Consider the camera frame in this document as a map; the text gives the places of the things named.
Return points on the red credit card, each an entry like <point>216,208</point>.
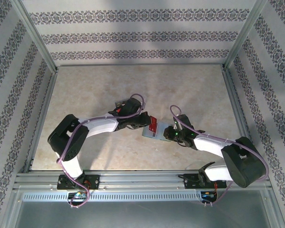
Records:
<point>153,121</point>

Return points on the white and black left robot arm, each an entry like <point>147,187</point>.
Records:
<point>99,126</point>

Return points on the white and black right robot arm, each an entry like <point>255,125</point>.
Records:
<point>211,147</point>

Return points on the clear acrylic card stand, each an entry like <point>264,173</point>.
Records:
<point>120,104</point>

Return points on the red card in stand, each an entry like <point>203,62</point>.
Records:
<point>118,110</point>

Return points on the small electronics board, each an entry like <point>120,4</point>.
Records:
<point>207,195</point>
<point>78,195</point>

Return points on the grey metal panel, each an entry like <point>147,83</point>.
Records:
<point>142,216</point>

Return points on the thin aluminium back rail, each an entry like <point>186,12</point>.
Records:
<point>142,64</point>

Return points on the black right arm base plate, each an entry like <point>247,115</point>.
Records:
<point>190,181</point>

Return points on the aluminium frame rail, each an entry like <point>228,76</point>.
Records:
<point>142,178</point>

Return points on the aluminium side rail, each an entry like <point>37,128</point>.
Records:
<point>41,118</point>
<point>242,118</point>

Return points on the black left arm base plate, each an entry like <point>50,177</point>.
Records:
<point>92,181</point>

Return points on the aluminium frame post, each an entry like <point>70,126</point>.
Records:
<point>36,35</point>
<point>246,35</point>

